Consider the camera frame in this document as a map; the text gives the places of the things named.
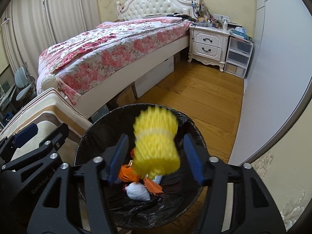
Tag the white wardrobe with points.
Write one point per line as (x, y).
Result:
(273, 65)

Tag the cluster of small bottles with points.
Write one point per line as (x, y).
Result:
(212, 20)

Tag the yellow foam fruit net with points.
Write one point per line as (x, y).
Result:
(156, 151)

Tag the white bag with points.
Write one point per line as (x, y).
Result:
(137, 191)

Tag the round bin with black bag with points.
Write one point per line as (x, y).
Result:
(170, 204)

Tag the white nightstand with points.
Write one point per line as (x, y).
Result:
(208, 46)

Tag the white storage box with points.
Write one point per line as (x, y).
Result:
(156, 75)

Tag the beige curtains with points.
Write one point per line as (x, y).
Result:
(48, 17)

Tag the white study desk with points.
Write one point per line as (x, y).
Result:
(7, 97)

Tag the blue tissue pack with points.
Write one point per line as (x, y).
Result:
(241, 32)

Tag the striped table cloth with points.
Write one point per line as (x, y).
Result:
(48, 107)

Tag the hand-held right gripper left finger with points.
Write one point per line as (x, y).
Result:
(118, 159)

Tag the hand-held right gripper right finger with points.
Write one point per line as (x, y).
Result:
(193, 160)

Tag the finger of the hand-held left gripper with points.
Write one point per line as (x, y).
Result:
(54, 139)
(24, 132)

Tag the white bed with tufted headboard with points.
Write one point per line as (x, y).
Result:
(151, 4)

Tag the clear plastic drawer unit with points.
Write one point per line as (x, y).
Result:
(237, 56)

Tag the dark clothes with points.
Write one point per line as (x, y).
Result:
(181, 15)

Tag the large orange foam net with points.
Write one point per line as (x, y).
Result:
(128, 173)

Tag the floral bedspread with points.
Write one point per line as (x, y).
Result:
(109, 53)

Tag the blue-grey desk chair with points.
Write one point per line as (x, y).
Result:
(23, 85)

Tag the brown cardboard box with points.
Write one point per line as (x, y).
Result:
(121, 97)

